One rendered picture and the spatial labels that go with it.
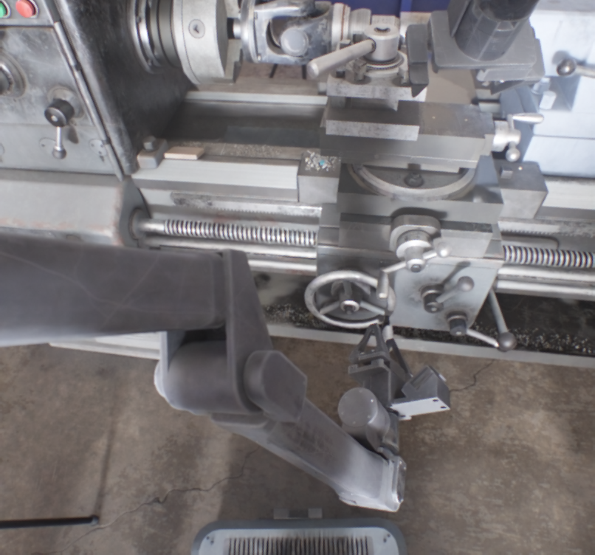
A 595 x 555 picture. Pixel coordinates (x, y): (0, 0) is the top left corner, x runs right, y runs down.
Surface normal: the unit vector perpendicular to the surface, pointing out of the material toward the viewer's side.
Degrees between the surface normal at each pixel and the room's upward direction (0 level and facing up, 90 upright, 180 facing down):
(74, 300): 68
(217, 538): 0
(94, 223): 32
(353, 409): 24
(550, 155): 90
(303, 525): 45
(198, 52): 91
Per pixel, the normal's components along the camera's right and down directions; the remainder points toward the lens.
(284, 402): 0.87, -0.11
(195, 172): -0.11, -0.10
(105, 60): 0.99, 0.08
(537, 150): -0.15, 0.75
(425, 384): -0.63, -0.58
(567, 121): -0.14, 0.34
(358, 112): -0.04, -0.66
